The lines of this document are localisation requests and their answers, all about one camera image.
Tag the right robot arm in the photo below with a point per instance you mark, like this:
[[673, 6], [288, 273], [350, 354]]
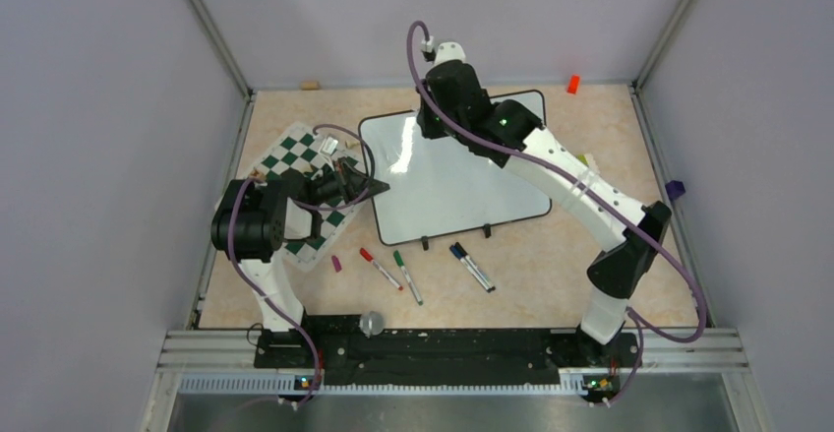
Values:
[[628, 232]]

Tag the green white chessboard mat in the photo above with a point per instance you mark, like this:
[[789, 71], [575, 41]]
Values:
[[298, 148]]

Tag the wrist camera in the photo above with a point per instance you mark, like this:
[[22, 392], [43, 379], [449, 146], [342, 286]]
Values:
[[437, 53], [329, 146]]

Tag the grey round knob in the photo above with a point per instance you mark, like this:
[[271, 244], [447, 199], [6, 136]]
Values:
[[371, 324]]

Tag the pink marker cap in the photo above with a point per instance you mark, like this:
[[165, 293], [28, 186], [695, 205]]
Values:
[[336, 263]]

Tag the whiteboard metal stand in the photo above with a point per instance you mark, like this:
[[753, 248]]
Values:
[[486, 230]]

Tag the whiteboard with black frame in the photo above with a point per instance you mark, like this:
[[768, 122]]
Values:
[[438, 187]]

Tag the red whiteboard marker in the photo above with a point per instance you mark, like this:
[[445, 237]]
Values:
[[366, 255]]

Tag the black whiteboard marker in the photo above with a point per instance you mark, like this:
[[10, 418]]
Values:
[[487, 283]]

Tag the orange toy block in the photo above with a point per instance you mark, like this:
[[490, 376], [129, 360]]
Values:
[[573, 84]]

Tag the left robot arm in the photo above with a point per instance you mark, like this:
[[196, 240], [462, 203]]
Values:
[[255, 218]]

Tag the green whiteboard marker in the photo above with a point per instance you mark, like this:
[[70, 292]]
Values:
[[409, 280]]

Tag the wooden cork piece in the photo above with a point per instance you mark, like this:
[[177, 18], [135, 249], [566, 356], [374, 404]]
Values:
[[310, 86]]

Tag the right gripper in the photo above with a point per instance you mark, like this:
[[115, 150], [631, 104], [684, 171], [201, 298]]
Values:
[[428, 129]]

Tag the blue whiteboard marker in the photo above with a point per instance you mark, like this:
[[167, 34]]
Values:
[[468, 268]]

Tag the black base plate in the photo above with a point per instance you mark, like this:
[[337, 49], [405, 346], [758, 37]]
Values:
[[438, 357]]

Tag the purple object at edge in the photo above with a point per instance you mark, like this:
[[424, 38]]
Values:
[[675, 189]]

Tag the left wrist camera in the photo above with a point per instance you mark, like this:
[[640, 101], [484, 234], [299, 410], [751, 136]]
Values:
[[329, 146]]

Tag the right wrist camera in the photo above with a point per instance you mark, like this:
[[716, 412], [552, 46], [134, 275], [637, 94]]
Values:
[[437, 53]]

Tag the green white toy block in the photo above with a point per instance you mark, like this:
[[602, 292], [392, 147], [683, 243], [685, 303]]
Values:
[[589, 161]]

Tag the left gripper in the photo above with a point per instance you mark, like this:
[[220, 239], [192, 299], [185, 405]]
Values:
[[352, 182]]

